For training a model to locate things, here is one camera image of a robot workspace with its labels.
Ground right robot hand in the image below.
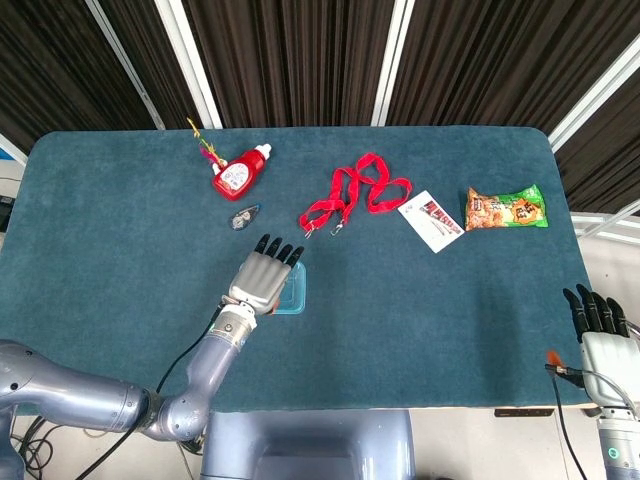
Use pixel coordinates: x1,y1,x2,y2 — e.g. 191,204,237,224
544,283,640,409

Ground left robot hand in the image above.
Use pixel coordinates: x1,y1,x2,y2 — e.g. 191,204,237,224
228,233,305,317

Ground blue plastic lid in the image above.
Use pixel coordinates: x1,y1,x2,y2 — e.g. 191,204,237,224
272,260,307,316

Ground correction tape dispenser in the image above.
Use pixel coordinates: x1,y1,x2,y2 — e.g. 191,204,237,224
228,203,262,233

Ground black table control panel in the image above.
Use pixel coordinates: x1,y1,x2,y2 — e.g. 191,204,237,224
493,408,555,418

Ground red bottle with white cap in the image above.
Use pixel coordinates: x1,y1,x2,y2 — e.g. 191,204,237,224
212,143,273,202

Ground colourful feather shuttlecock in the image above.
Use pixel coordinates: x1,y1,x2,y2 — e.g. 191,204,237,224
186,117,229,175

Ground teal velvet tablecloth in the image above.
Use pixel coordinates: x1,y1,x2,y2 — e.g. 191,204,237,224
0,125,594,414

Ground grey blue robot torso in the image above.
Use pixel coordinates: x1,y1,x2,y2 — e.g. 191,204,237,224
199,408,417,480

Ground white printed card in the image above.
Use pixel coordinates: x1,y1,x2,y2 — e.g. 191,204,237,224
397,189,466,255

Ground orange green snack bag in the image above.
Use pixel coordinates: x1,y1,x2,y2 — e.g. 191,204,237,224
464,183,550,232

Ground dark brown curtain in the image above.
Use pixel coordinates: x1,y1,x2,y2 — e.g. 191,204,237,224
0,0,640,216

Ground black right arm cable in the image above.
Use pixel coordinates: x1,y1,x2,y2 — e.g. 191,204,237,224
549,369,590,480

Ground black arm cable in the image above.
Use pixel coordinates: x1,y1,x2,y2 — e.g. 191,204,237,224
549,369,590,480
74,305,225,480

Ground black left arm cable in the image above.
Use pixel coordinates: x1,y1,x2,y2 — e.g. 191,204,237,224
74,305,225,480

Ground red lanyard ribbon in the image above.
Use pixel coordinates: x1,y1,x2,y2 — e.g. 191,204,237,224
298,152,414,239

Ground white metal frame rail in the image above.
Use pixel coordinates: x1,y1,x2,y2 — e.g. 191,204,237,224
571,199,640,246

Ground wide white frame post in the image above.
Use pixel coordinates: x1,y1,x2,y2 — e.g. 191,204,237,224
153,0,224,130

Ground thin grey frame post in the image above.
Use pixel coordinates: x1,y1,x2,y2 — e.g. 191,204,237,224
84,0,167,131

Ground white double frame post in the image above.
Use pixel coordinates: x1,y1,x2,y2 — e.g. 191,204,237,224
370,0,412,127

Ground white corner frame post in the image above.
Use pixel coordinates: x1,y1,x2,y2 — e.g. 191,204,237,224
547,34,640,154

